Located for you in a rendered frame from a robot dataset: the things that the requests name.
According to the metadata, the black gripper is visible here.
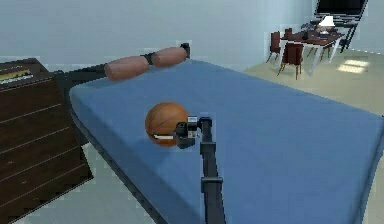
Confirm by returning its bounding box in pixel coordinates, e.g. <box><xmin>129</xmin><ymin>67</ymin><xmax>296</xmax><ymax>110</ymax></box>
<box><xmin>151</xmin><ymin>121</ymin><xmax>197</xmax><ymax>150</ymax></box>

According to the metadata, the orange basketball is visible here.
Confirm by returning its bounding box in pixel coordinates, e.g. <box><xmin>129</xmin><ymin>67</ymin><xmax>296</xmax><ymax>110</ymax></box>
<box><xmin>144</xmin><ymin>101</ymin><xmax>190</xmax><ymax>148</ymax></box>

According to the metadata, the dark brown chest of drawers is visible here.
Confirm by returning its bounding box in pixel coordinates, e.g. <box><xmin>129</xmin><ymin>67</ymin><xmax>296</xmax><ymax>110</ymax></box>
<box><xmin>0</xmin><ymin>57</ymin><xmax>94</xmax><ymax>224</ymax></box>

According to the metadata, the blue bed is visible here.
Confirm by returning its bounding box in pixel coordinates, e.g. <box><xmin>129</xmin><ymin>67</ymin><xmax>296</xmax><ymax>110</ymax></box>
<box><xmin>53</xmin><ymin>42</ymin><xmax>384</xmax><ymax>224</ymax></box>

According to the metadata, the salmon pink pillow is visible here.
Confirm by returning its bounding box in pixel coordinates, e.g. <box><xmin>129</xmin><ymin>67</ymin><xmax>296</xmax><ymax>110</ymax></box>
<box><xmin>151</xmin><ymin>46</ymin><xmax>188</xmax><ymax>69</ymax></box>
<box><xmin>103</xmin><ymin>55</ymin><xmax>150</xmax><ymax>82</ymax></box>

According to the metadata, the white-legged dining table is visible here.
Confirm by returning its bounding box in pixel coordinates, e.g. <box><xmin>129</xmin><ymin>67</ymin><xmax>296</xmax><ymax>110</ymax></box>
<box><xmin>279</xmin><ymin>27</ymin><xmax>346</xmax><ymax>78</ymax></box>

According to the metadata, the white table lamp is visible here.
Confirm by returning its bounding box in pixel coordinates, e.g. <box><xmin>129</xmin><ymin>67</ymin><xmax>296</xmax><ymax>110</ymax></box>
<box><xmin>317</xmin><ymin>15</ymin><xmax>336</xmax><ymax>36</ymax></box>

